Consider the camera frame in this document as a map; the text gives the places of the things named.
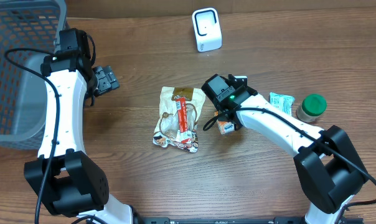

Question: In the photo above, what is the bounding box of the white barcode scanner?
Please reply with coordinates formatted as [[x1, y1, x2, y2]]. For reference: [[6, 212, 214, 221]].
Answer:
[[192, 7, 222, 52]]

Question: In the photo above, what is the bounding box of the grey plastic mesh basket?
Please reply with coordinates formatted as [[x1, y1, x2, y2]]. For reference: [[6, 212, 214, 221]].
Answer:
[[0, 0, 68, 150]]

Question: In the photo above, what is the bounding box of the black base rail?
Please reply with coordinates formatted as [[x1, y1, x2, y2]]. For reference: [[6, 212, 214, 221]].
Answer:
[[142, 217, 305, 224]]

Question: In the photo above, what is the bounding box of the red stick snack packet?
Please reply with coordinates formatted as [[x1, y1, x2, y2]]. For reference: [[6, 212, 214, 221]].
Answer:
[[176, 98, 190, 143]]

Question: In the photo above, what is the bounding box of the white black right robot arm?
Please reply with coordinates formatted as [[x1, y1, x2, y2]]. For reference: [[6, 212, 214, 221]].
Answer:
[[207, 83, 376, 223]]

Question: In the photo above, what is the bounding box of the small orange snack packet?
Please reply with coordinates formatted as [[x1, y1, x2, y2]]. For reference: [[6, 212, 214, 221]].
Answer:
[[216, 115, 235, 135]]

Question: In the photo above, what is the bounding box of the white green round container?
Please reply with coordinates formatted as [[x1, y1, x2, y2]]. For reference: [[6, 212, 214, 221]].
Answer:
[[296, 94, 327, 123]]

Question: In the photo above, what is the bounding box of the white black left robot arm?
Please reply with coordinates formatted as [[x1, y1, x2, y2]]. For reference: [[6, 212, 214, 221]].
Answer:
[[24, 52, 143, 223]]

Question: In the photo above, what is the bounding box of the teal orange snack packet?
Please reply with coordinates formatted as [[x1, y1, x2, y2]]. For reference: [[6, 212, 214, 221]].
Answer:
[[270, 92, 295, 116]]

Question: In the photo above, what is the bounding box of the beige pet treat bag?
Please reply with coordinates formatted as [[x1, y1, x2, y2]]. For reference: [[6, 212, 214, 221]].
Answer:
[[153, 86, 205, 153]]

